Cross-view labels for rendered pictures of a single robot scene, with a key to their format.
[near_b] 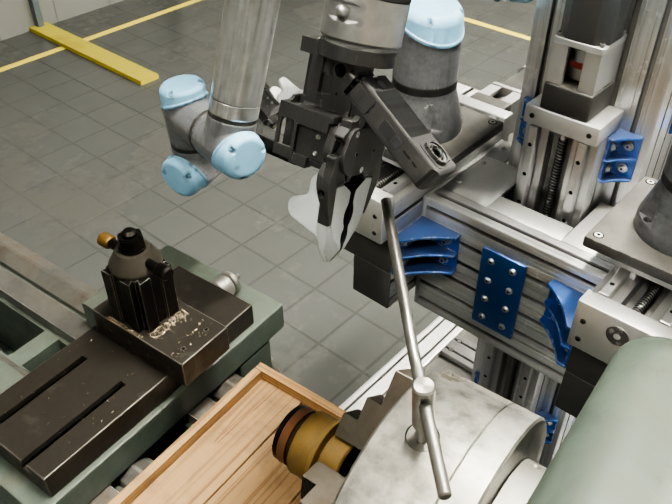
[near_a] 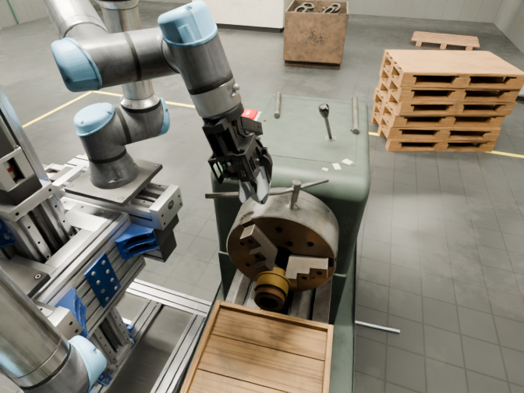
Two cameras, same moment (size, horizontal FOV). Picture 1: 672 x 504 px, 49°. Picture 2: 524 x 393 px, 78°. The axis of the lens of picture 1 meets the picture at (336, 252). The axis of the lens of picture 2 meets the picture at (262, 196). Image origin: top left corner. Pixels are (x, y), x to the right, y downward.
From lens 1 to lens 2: 0.90 m
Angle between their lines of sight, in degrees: 80
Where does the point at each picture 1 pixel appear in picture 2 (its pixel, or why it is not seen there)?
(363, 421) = (267, 256)
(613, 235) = (120, 194)
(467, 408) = (270, 200)
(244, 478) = (258, 376)
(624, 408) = not seen: hidden behind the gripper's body
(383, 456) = (304, 217)
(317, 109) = (245, 144)
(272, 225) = not seen: outside the picture
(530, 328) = (122, 270)
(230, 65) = (33, 322)
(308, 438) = (278, 280)
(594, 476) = (286, 166)
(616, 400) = not seen: hidden behind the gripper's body
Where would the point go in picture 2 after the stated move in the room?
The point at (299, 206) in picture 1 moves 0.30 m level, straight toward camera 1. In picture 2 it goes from (260, 192) to (385, 154)
